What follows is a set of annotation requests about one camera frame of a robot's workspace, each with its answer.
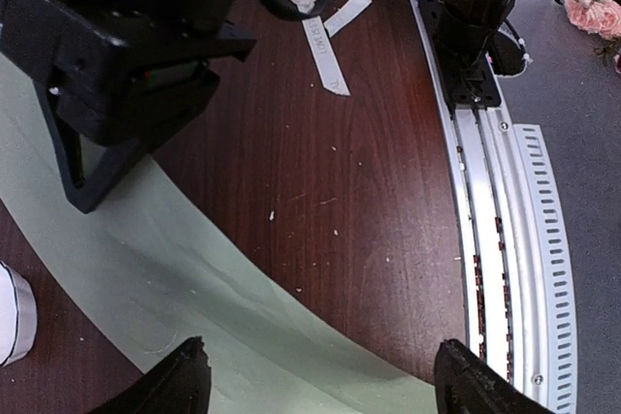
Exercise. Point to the white fluted dish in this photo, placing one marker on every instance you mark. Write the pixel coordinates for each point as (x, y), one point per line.
(19, 317)

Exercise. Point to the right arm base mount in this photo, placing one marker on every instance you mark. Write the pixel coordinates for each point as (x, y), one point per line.
(473, 44)

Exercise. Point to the aluminium front rail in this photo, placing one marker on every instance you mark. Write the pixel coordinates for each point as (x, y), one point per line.
(515, 253)

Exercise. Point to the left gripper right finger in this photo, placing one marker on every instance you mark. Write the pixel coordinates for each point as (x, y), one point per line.
(466, 384)

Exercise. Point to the green and pink wrapping paper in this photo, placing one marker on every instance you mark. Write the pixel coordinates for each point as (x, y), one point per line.
(150, 270)

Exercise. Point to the pink flowers on floor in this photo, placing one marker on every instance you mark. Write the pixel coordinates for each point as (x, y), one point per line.
(600, 18)

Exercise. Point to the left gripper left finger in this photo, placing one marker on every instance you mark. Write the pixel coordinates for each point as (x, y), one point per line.
(180, 383)

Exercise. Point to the white printed ribbon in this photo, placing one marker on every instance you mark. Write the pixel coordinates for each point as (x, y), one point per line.
(320, 30)

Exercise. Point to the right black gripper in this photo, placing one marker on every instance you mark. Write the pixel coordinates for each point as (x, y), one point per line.
(116, 79)

